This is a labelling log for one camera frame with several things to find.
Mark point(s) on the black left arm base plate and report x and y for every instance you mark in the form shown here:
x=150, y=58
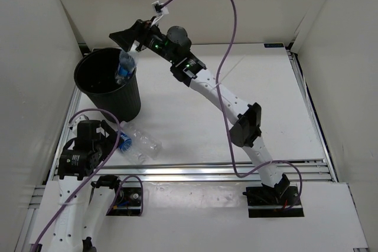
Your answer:
x=129, y=201

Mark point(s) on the aluminium frame rail front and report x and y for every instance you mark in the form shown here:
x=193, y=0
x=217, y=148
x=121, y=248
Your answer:
x=218, y=172

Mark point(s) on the black plastic waste bin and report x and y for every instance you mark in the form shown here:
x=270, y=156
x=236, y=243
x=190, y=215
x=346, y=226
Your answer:
x=95, y=76

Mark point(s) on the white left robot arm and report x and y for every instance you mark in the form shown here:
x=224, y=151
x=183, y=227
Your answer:
x=82, y=202

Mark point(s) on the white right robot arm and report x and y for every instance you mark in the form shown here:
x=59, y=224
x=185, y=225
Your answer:
x=242, y=119

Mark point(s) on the clear bottle blue label front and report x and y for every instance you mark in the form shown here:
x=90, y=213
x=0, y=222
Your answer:
x=131, y=152

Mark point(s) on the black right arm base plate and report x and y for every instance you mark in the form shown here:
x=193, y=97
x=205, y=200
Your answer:
x=262, y=204

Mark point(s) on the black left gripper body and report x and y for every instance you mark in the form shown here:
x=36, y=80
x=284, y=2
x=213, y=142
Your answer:
x=99, y=144

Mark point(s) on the clear unlabelled plastic bottle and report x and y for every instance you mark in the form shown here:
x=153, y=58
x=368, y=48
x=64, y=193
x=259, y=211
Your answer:
x=143, y=145

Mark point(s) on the clear bottle blue label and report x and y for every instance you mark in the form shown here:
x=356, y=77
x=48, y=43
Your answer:
x=131, y=152
x=127, y=65

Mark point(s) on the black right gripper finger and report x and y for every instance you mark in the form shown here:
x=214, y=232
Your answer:
x=140, y=26
x=125, y=39

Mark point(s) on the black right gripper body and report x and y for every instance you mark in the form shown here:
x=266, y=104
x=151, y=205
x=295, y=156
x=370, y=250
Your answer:
x=155, y=40

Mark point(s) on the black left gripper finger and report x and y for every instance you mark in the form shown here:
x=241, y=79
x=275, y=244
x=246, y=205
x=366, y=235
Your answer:
x=107, y=132
x=107, y=147

